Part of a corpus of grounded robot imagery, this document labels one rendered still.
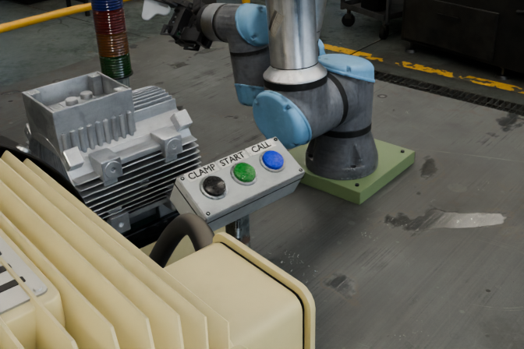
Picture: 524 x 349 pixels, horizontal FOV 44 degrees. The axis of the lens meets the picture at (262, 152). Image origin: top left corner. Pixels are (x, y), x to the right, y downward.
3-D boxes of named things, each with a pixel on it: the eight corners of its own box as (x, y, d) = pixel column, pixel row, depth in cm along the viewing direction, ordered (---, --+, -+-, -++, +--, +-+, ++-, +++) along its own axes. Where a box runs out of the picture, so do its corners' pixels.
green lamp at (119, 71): (111, 82, 126) (107, 59, 124) (96, 74, 130) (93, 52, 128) (137, 74, 130) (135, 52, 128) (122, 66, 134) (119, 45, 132)
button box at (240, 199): (197, 241, 83) (207, 218, 79) (167, 199, 86) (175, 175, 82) (295, 192, 93) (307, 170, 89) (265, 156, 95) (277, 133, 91)
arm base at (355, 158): (325, 140, 146) (326, 99, 142) (388, 155, 139) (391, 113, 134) (292, 169, 135) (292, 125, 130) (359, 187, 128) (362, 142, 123)
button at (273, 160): (268, 178, 88) (272, 170, 86) (255, 161, 89) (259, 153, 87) (285, 170, 89) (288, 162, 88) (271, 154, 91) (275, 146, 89)
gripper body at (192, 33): (156, 33, 136) (189, 35, 127) (172, -4, 137) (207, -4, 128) (183, 50, 141) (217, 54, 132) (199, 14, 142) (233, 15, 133)
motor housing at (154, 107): (93, 266, 93) (72, 147, 84) (37, 213, 105) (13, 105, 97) (207, 213, 104) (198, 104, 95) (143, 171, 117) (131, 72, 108)
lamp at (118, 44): (107, 59, 124) (104, 37, 122) (93, 52, 128) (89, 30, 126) (135, 52, 128) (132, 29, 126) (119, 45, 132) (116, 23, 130)
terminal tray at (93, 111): (62, 162, 88) (53, 113, 85) (30, 137, 96) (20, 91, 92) (139, 135, 95) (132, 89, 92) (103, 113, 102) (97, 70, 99)
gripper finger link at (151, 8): (122, 10, 136) (161, 24, 135) (134, -15, 137) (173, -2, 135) (127, 15, 139) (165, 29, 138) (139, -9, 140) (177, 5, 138)
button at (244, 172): (239, 191, 85) (243, 183, 84) (226, 174, 86) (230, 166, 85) (256, 183, 87) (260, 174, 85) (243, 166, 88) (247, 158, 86)
